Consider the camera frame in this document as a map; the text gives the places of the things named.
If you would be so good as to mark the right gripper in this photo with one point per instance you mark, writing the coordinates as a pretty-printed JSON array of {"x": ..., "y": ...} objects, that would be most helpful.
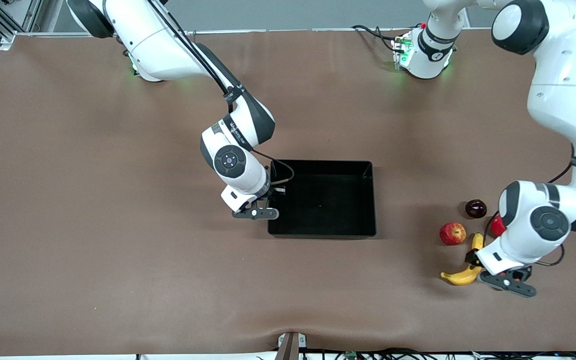
[{"x": 272, "y": 192}]

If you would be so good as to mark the round red peach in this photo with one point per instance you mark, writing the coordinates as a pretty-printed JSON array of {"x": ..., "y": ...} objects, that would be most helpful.
[{"x": 497, "y": 226}]

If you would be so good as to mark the dark red plum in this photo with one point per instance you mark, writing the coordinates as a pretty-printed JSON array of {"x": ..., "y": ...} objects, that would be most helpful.
[{"x": 475, "y": 209}]

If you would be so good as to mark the small red apple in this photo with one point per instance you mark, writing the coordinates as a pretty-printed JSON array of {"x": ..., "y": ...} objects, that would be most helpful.
[{"x": 452, "y": 234}]

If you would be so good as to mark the black plastic box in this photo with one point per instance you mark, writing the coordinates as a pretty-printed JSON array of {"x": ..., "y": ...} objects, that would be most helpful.
[{"x": 328, "y": 205}]

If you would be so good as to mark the grey camera mount clamp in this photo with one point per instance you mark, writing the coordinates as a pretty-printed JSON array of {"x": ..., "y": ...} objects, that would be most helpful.
[{"x": 290, "y": 345}]

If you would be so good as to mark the yellow banana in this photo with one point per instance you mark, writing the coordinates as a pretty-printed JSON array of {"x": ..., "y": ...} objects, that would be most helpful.
[{"x": 463, "y": 276}]

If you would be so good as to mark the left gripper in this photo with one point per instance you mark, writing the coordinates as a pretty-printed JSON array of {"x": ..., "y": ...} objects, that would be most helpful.
[{"x": 474, "y": 258}]

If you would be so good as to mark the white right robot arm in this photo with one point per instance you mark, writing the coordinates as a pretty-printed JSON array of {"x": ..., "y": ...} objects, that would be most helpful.
[{"x": 158, "y": 45}]

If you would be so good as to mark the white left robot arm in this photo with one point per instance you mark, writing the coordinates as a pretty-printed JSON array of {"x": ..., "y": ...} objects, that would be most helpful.
[{"x": 563, "y": 90}]

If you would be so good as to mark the brown table mat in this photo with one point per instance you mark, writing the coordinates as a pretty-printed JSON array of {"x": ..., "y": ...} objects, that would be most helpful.
[{"x": 118, "y": 250}]

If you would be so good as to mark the aluminium frame post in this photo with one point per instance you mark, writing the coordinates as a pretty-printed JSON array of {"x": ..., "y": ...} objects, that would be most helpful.
[{"x": 3, "y": 20}]

